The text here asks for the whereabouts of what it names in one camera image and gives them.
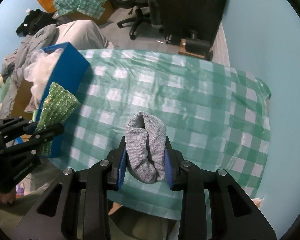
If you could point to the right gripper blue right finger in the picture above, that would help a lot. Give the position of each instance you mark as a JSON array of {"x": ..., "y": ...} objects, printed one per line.
[{"x": 172, "y": 161}]

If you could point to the green checkered tablecloth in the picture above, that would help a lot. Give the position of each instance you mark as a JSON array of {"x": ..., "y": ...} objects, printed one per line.
[{"x": 215, "y": 115}]

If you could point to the blue cardboard shoe box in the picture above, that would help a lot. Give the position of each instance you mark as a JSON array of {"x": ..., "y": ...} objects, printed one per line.
[{"x": 55, "y": 73}]

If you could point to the person's left hand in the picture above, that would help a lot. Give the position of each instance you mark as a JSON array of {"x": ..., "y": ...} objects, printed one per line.
[{"x": 8, "y": 198}]

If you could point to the black clothes pile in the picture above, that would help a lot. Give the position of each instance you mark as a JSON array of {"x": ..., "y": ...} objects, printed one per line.
[{"x": 34, "y": 21}]

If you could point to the green checkered cloth on box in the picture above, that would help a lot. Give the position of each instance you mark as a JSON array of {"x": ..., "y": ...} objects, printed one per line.
[{"x": 92, "y": 8}]

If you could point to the black cylinder device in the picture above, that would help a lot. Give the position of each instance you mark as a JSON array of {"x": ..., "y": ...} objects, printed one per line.
[{"x": 197, "y": 46}]

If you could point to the grey white sock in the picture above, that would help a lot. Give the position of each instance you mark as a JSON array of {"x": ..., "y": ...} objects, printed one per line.
[{"x": 145, "y": 139}]

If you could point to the grey quilted blanket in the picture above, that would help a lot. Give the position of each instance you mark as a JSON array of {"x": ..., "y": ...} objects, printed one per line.
[{"x": 14, "y": 64}]

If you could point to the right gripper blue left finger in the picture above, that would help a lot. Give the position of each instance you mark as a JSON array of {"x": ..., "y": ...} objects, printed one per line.
[{"x": 119, "y": 164}]

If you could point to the green glitter sponge cloth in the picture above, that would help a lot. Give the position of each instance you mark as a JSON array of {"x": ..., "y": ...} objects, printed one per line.
[{"x": 56, "y": 108}]

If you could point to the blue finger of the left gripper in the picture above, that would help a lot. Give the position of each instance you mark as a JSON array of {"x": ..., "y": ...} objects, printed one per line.
[
  {"x": 25, "y": 127},
  {"x": 46, "y": 134}
]

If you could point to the beige bed sheet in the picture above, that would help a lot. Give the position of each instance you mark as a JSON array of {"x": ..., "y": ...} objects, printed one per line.
[{"x": 82, "y": 34}]

